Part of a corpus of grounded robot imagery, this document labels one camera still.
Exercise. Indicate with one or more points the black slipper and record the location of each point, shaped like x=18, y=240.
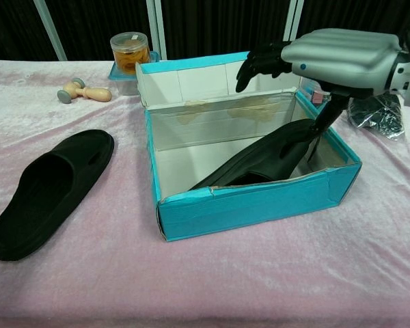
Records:
x=48, y=191
x=266, y=153

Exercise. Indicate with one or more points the black socks in plastic pack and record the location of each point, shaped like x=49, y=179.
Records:
x=382, y=116

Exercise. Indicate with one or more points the black curtain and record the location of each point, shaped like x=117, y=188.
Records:
x=95, y=24

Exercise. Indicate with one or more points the clear jar with coloured pieces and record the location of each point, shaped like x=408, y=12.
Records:
x=316, y=98

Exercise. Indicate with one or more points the pink velvet tablecloth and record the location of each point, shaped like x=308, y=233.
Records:
x=225, y=280

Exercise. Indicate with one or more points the clear container with blue lid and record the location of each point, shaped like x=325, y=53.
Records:
x=123, y=85

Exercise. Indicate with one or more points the clear jar with orange contents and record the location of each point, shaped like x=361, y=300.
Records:
x=130, y=58

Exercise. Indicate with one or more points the blue cardboard shoe box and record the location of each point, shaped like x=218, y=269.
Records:
x=246, y=208

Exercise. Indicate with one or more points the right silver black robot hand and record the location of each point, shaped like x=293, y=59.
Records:
x=341, y=58

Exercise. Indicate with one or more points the white frame post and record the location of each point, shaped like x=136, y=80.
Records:
x=294, y=17
x=51, y=30
x=157, y=27

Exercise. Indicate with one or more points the wooden toy hammer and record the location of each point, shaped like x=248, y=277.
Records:
x=95, y=94

